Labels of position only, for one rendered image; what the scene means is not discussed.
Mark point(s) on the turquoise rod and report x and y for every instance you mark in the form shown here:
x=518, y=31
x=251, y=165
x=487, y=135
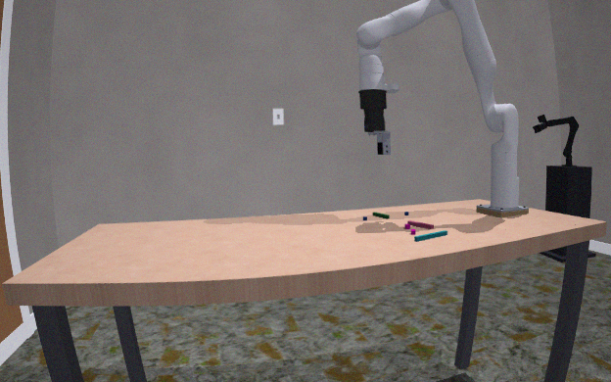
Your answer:
x=430, y=236

